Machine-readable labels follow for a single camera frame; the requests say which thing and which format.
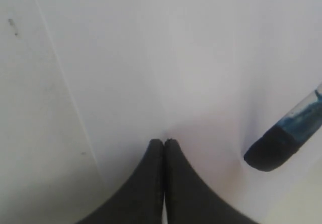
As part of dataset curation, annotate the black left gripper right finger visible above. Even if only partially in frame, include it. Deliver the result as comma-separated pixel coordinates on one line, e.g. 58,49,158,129
163,139,255,224

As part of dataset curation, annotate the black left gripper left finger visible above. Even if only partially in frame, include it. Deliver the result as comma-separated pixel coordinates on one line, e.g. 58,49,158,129
79,139,164,224

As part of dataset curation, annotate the black paintbrush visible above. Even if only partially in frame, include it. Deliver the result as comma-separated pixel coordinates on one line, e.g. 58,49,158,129
244,85,321,172

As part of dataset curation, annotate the white paper sheet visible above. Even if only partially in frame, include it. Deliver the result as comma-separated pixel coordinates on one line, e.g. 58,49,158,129
37,0,321,221

